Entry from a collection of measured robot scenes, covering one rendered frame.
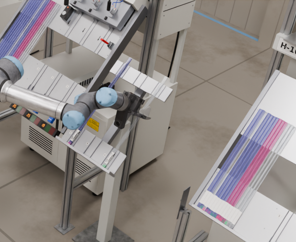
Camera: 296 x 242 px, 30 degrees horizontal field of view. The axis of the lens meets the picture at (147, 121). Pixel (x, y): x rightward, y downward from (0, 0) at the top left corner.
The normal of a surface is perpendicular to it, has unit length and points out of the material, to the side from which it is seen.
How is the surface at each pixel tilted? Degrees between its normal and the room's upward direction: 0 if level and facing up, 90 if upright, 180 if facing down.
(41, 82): 47
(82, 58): 0
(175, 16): 90
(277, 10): 90
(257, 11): 90
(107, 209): 90
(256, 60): 0
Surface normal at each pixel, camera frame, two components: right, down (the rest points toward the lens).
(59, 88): -0.35, -0.31
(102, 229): -0.62, 0.35
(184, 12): 0.77, 0.45
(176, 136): 0.15, -0.82
